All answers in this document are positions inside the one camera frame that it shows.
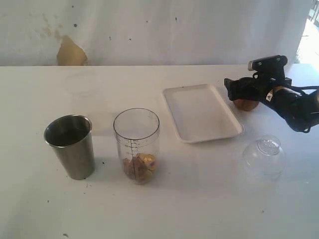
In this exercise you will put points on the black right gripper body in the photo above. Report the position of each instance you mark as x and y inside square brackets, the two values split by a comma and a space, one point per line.
[266, 81]

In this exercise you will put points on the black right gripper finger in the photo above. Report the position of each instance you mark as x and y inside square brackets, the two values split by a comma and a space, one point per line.
[239, 89]

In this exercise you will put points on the brown wooden cup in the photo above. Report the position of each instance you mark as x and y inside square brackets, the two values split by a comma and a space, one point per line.
[245, 105]

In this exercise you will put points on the brown food pieces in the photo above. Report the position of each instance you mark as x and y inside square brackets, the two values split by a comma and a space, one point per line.
[140, 168]

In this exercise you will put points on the stainless steel cup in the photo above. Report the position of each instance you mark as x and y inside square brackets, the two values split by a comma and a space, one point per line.
[70, 137]

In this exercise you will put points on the clear plastic shaker cup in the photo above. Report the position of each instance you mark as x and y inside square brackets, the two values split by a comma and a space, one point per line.
[136, 131]

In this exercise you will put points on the white rectangular tray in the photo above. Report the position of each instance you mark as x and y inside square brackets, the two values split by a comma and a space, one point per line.
[200, 114]

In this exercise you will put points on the clear plastic dome lid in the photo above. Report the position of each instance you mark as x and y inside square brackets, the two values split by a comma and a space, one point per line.
[264, 158]

